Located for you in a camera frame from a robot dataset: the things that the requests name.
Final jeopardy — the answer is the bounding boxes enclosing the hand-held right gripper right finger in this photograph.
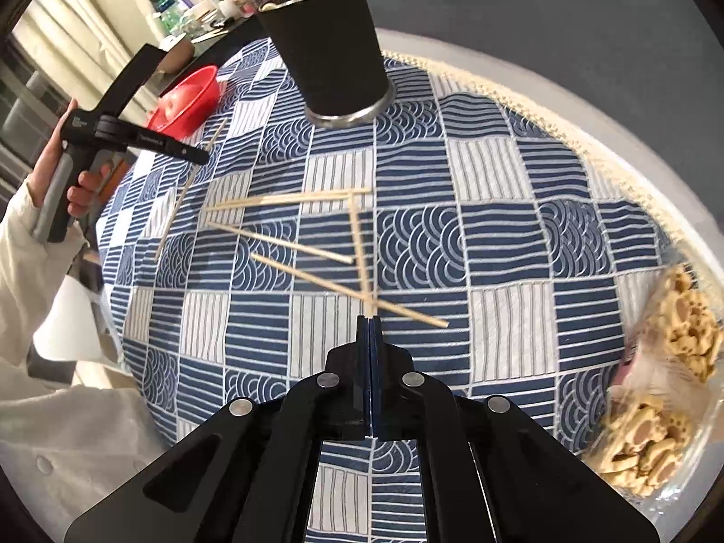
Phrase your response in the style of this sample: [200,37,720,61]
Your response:
[370,314,662,543]

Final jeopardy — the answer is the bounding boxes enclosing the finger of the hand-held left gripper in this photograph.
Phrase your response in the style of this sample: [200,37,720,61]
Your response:
[127,126,211,166]

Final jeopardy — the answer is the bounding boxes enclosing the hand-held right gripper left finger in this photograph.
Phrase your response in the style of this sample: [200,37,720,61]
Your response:
[63,314,371,543]

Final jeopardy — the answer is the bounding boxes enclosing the black utensil holder cup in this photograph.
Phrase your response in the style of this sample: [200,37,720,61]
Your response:
[256,0,395,128]

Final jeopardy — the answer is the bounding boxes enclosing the person's left forearm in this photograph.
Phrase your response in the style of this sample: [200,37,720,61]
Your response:
[0,181,94,366]

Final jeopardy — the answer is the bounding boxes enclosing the person's left hand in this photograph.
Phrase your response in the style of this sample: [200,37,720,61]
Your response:
[27,99,115,219]

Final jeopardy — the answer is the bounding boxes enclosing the red apple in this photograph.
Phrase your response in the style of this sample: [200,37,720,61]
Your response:
[157,93,185,125]

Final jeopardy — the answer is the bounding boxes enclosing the red plastic bowl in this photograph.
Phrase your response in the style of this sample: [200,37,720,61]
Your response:
[146,65,220,138]

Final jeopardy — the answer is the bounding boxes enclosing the brown bowl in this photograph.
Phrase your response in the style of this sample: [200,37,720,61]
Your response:
[163,38,197,73]

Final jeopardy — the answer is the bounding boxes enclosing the cream curtain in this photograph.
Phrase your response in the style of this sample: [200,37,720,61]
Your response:
[25,0,171,108]

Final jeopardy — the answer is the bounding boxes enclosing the black side counter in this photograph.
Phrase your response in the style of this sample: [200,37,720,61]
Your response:
[189,14,269,71]

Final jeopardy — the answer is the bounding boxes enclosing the blue white patterned tablecloth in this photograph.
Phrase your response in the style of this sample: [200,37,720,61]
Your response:
[96,37,694,543]

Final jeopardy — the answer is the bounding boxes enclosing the person's white jacket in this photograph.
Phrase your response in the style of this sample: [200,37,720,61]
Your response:
[0,351,177,528]

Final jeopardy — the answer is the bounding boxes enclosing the clear plastic cookie container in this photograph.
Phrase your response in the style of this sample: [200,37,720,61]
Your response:
[577,260,724,515]

